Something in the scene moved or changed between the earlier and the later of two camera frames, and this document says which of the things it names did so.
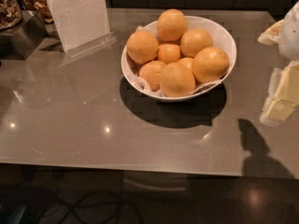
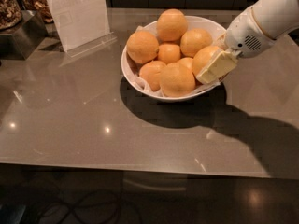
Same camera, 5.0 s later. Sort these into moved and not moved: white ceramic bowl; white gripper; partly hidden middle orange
Moved: white gripper
Not moved: partly hidden middle orange; white ceramic bowl
